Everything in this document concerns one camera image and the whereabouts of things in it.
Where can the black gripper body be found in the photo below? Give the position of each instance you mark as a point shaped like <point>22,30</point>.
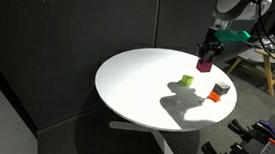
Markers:
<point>211,43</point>

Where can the mulberry pink block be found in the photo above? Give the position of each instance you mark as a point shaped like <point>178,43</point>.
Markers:
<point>204,67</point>

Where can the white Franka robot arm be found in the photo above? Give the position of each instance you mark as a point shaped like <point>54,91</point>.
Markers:
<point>240,9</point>

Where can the lime green block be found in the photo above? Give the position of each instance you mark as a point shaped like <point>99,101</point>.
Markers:
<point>187,80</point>

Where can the gray block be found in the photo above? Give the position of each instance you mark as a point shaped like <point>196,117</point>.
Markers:
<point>221,88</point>

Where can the clear plastic bag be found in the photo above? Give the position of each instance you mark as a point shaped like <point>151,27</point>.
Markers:
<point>267,46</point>

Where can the wooden chair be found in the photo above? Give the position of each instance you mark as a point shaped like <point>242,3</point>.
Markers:
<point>269,65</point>

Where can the round white table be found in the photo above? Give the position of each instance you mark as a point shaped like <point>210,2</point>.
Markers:
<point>126,86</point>

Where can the white table base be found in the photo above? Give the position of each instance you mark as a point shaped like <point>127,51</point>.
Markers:
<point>165,146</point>

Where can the teal green camera mount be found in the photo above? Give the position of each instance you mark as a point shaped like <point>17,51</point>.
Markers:
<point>233,35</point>

